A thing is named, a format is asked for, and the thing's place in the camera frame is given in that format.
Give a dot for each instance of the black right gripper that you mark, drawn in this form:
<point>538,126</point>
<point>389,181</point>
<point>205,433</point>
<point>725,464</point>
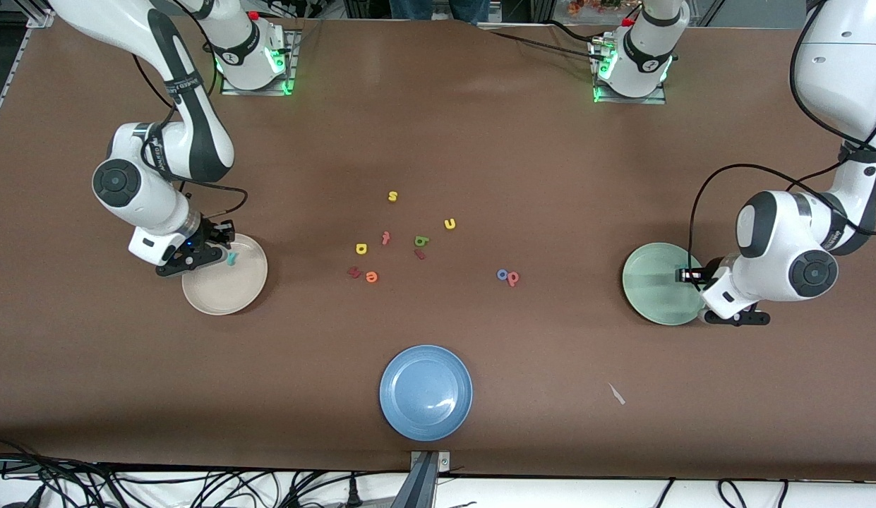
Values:
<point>210,232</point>

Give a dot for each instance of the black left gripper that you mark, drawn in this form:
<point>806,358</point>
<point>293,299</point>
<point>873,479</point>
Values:
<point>709,271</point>

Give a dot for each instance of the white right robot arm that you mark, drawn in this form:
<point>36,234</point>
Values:
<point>141,190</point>

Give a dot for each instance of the light green plate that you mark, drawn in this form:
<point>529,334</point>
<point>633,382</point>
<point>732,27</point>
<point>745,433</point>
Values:
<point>656,289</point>

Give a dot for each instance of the beige brown plate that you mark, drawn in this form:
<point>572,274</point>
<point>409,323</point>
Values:
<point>224,286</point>

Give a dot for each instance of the white paper scrap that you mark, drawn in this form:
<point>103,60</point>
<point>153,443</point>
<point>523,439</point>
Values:
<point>616,394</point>

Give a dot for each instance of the brown table cover sheet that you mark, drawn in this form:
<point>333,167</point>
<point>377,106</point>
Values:
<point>522,339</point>

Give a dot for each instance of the blue plate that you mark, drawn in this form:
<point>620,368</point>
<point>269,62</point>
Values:
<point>426,393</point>

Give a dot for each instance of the orange decorative object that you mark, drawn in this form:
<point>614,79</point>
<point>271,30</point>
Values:
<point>586,7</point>

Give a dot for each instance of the black power plug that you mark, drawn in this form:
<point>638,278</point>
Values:
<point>353,494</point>

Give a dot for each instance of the person in blue jeans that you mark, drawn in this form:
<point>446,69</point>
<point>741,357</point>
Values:
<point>409,7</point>

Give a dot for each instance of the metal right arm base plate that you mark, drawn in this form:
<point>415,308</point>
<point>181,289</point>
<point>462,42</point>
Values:
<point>229,92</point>

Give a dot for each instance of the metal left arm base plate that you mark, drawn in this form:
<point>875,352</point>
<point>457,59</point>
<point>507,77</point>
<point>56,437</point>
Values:
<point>614,100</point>

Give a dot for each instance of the aluminium table frame rail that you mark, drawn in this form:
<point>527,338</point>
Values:
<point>14,67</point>

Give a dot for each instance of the aluminium table corner bracket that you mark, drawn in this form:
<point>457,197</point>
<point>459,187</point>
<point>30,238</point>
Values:
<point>41,19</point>

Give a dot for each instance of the silver camera mount bracket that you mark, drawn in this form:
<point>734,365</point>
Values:
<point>443,462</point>

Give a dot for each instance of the grey camera mount pole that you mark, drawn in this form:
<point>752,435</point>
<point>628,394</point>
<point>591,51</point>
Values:
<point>418,490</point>

